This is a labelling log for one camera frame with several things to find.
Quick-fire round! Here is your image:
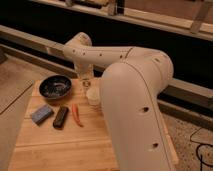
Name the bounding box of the black rectangular block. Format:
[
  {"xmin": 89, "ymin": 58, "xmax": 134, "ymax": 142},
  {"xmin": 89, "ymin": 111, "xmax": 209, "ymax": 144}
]
[{"xmin": 53, "ymin": 106, "xmax": 69, "ymax": 129}]

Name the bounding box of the black cable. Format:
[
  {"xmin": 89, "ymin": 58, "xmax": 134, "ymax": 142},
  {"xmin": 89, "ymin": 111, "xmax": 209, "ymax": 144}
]
[{"xmin": 189, "ymin": 127, "xmax": 213, "ymax": 171}]

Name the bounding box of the blue sponge block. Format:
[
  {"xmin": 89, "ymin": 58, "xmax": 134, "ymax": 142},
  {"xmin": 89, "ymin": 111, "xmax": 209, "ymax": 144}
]
[{"xmin": 31, "ymin": 105, "xmax": 54, "ymax": 125}]

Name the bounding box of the dark ceramic bowl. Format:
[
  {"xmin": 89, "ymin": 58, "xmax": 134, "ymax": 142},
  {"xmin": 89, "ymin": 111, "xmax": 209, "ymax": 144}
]
[{"xmin": 39, "ymin": 75, "xmax": 72, "ymax": 100}]

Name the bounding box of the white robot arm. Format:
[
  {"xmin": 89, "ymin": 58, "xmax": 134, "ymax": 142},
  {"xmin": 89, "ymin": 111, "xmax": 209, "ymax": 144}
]
[{"xmin": 63, "ymin": 32, "xmax": 175, "ymax": 171}]

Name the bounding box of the orange chili pepper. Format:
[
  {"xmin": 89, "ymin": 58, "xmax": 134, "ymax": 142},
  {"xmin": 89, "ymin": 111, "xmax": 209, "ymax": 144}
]
[{"xmin": 72, "ymin": 104, "xmax": 83, "ymax": 127}]

